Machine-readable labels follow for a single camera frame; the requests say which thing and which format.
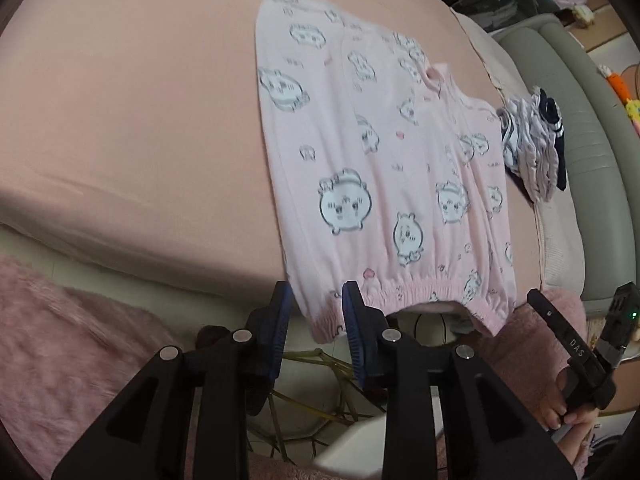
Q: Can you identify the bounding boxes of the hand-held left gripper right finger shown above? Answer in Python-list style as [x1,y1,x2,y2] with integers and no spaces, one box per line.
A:
[341,281,576,480]

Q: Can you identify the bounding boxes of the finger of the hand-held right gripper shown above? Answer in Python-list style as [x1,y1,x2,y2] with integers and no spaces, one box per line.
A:
[526,288,594,367]

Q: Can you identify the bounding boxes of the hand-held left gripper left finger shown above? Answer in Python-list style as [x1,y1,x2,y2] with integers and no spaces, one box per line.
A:
[52,281,296,480]

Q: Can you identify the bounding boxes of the pink cartoon print pants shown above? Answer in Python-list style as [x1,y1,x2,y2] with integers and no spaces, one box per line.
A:
[254,0,518,345]

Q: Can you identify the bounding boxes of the striped white navy clothes pile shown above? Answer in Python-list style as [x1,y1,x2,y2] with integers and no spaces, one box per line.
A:
[497,87,568,204]

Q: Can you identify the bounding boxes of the person's right hand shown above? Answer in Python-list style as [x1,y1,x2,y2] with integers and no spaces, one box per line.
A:
[542,367,601,431]

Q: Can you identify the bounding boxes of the white round appliance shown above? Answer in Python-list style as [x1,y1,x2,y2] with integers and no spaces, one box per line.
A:
[390,305,476,352]

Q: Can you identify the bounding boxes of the cream mattress edge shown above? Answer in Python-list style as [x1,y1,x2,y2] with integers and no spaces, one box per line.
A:
[452,10,586,301]

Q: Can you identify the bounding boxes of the white stool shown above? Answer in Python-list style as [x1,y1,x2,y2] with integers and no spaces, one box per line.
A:
[315,415,446,480]

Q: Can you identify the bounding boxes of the grey-green sofa cushion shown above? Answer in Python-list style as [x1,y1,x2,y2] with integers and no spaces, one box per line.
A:
[492,14,640,311]

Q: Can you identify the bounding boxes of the pink sheeted bed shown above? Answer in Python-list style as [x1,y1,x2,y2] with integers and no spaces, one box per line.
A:
[0,0,586,326]

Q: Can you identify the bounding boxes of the orange carrot toy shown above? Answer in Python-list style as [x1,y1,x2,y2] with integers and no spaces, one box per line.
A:
[598,65,635,98]

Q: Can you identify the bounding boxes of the olive wire rack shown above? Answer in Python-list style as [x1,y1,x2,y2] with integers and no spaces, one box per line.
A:
[250,345,383,463]

